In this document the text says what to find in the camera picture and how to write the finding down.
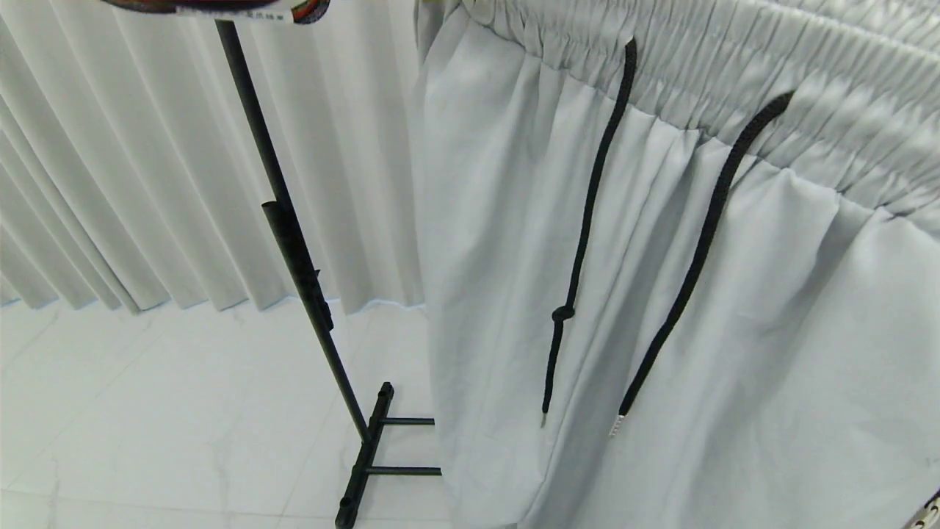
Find pale grey shorts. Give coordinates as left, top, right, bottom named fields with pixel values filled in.
left=411, top=0, right=940, bottom=529

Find black clothes rack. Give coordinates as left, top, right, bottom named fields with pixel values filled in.
left=215, top=21, right=441, bottom=529

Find white curtain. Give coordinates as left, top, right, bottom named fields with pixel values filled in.
left=0, top=0, right=428, bottom=317

